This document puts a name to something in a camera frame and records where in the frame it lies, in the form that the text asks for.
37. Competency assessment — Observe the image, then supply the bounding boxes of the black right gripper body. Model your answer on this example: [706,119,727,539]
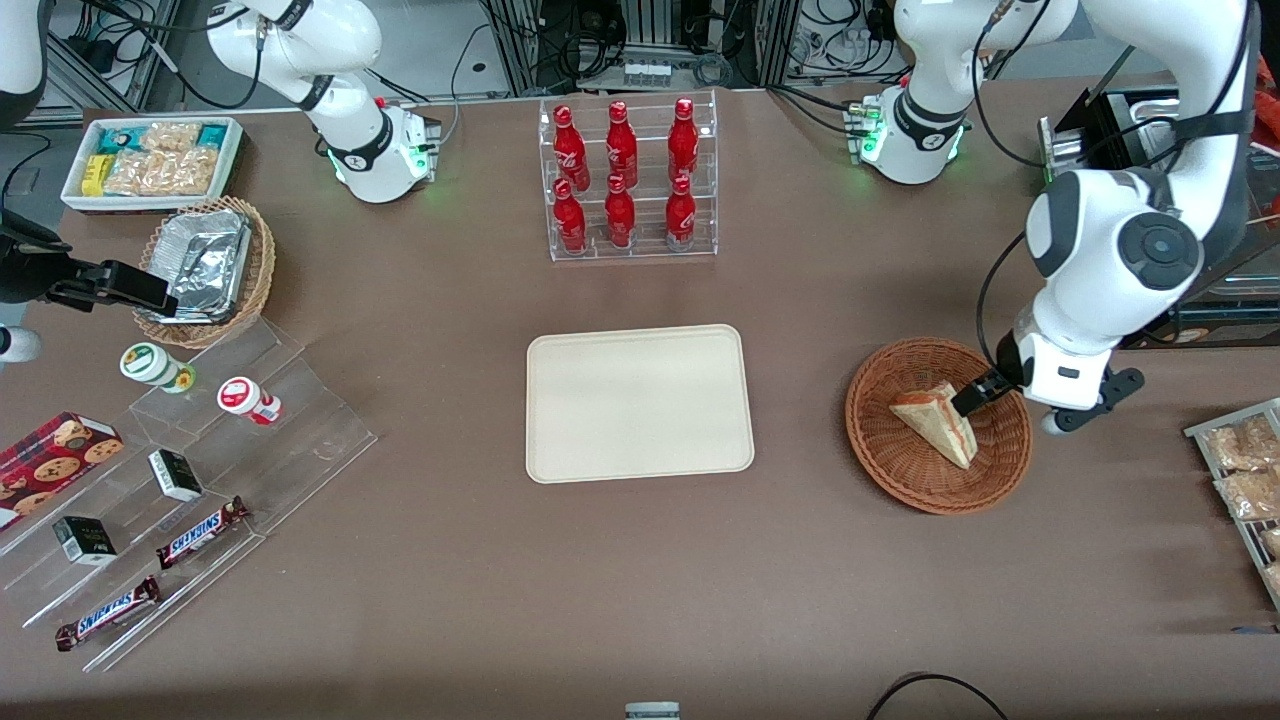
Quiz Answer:
[0,210,77,304]

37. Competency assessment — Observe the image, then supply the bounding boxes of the triangular sandwich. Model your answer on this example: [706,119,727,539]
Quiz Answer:
[889,381,979,471]

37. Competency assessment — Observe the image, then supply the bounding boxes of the brown wicker basket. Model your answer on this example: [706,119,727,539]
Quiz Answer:
[845,337,1033,516]

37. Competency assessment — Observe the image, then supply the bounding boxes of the light wicker basket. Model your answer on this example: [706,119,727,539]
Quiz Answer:
[132,196,277,350]

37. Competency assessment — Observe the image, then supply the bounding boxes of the beige plastic tray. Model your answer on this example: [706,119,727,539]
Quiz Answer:
[526,323,755,485]

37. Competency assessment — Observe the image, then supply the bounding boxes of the aluminium foil containers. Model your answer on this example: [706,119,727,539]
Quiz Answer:
[143,209,252,324]

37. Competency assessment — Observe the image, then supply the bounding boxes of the green cap yogurt bottle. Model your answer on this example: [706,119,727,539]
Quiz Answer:
[120,343,197,395]

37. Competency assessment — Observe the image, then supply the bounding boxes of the white snack bin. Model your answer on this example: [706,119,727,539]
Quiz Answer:
[61,116,245,214]

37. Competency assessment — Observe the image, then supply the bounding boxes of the large clear cracker bag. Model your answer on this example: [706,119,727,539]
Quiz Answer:
[104,147,220,197]

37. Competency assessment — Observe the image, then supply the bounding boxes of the small clear cracker bag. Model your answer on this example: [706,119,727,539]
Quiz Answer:
[140,122,202,154]

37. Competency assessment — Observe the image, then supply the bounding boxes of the red cap yogurt bottle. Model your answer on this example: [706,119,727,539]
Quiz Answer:
[217,376,283,427]

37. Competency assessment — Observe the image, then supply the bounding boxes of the small black box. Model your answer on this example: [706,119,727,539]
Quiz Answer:
[148,449,205,503]
[52,516,119,567]

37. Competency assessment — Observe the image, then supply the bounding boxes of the red cookie box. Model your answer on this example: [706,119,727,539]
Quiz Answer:
[0,411,126,532]

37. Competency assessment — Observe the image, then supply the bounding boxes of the black food warmer machine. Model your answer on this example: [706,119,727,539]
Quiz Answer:
[1095,85,1280,351]

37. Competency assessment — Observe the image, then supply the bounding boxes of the clear bag of pastries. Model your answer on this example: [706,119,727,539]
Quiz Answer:
[1214,468,1280,522]
[1204,414,1280,472]

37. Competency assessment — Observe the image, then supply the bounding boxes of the silver black device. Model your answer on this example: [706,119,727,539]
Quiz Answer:
[1038,88,1181,188]

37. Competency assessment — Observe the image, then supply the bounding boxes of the clear acrylic stepped shelf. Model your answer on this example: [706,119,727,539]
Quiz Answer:
[0,318,379,673]

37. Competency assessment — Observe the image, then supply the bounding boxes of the snickers chocolate bar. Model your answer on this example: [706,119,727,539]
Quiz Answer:
[54,575,162,653]
[155,496,252,571]

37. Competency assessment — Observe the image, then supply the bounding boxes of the red cola bottle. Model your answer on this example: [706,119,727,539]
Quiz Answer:
[668,98,699,183]
[553,105,591,191]
[665,176,697,251]
[553,180,588,254]
[606,101,639,188]
[604,175,637,249]

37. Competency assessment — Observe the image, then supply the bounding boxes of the clear acrylic bottle rack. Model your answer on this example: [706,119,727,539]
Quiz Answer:
[538,90,719,263]

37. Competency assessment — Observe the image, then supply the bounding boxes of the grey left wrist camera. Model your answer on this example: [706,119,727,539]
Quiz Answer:
[1040,367,1146,434]

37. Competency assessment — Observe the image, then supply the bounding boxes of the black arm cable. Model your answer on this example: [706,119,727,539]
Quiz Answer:
[974,230,1033,373]

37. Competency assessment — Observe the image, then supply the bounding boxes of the metal wire rack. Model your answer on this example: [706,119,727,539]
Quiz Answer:
[1184,398,1280,612]

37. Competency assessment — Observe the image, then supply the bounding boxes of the black cable loop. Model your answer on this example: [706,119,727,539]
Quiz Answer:
[865,672,1011,720]

